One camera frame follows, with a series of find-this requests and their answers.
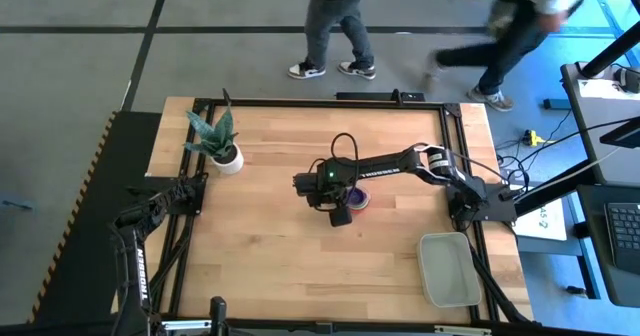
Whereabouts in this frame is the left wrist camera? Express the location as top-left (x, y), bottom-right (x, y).
top-left (208, 295), bottom-right (230, 336)

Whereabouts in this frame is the black bar mount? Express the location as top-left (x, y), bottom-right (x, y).
top-left (333, 88), bottom-right (426, 103)

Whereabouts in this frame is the red measuring cup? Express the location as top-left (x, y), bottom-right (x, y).
top-left (346, 184), bottom-right (373, 212)

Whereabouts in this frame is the black monitor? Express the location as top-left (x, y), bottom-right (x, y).
top-left (599, 118), bottom-right (640, 150)

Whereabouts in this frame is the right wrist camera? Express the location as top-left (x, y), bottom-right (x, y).
top-left (328, 205), bottom-right (354, 228)

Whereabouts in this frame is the person's hand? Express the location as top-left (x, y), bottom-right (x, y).
top-left (537, 10), bottom-right (566, 35)

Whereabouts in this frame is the black diagonal pole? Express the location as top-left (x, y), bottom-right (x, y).
top-left (582, 23), bottom-right (640, 77)

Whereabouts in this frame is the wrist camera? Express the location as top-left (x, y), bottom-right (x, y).
top-left (328, 205), bottom-right (354, 228)
top-left (208, 295), bottom-right (230, 336)

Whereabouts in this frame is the white paper sheet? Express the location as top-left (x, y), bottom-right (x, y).
top-left (579, 78), bottom-right (626, 100)

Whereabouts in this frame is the person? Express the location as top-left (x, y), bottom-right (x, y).
top-left (287, 0), bottom-right (377, 81)
top-left (419, 0), bottom-right (604, 113)

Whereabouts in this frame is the grey desk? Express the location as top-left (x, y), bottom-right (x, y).
top-left (559, 61), bottom-right (640, 187)

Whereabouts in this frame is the black computer mouse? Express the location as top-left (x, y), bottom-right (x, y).
top-left (613, 65), bottom-right (640, 95)

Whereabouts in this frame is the white paper sign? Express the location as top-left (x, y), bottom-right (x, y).
top-left (512, 198), bottom-right (569, 242)

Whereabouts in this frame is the yellow power plug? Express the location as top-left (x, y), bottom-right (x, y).
top-left (522, 129), bottom-right (556, 147)

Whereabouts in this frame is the black diagonal strut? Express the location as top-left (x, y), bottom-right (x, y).
top-left (514, 158), bottom-right (599, 217)

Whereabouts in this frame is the snake plant in white pot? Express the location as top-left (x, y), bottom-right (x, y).
top-left (183, 88), bottom-right (246, 176)

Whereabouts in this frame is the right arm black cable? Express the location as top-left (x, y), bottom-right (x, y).
top-left (329, 132), bottom-right (361, 178)

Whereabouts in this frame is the black aluminium table frame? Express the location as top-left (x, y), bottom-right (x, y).
top-left (119, 97), bottom-right (536, 334)

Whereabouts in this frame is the black hazard-striped floor mat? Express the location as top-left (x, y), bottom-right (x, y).
top-left (27, 109), bottom-right (164, 327)

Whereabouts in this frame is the dark laptop with keyboard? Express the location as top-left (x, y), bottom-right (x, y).
top-left (575, 181), bottom-right (640, 308)

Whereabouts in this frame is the white plastic basket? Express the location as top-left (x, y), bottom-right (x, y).
top-left (416, 231), bottom-right (483, 309)

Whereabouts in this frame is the silver metal bracket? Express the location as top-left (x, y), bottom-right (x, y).
top-left (157, 319), bottom-right (214, 332)
top-left (433, 324), bottom-right (494, 336)

